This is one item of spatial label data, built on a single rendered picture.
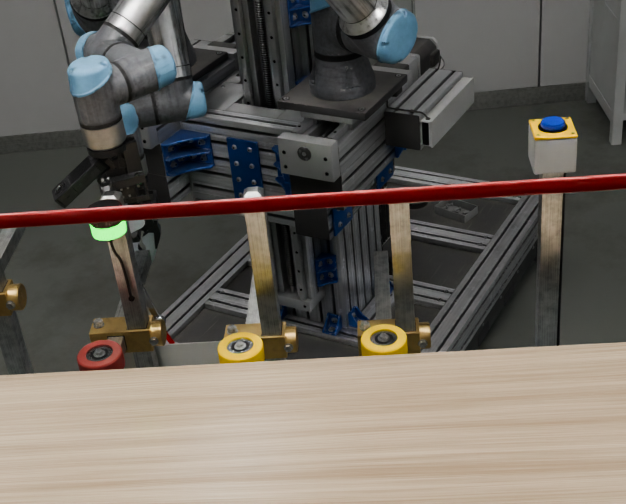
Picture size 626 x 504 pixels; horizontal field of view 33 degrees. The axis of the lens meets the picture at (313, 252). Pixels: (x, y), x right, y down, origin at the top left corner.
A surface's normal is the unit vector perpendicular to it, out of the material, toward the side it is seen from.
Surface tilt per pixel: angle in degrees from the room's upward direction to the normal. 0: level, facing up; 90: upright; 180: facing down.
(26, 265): 0
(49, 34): 90
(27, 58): 90
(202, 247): 0
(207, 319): 0
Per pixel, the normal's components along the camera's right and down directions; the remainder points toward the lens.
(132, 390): -0.09, -0.84
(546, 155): -0.03, 0.54
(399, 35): 0.72, 0.40
